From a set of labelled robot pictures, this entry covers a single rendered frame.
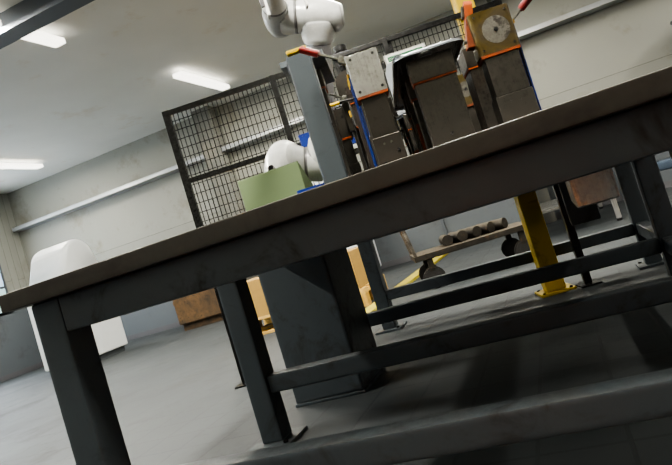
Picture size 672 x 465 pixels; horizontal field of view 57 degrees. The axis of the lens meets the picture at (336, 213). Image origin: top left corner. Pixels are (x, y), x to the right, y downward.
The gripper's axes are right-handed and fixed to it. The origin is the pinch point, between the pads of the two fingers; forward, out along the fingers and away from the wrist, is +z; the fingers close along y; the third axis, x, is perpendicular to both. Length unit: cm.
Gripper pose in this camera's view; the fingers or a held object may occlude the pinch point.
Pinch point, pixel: (287, 7)
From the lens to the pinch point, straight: 207.4
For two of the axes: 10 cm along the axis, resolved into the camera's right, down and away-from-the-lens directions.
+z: 2.9, 9.5, -0.5
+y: 9.5, -2.8, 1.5
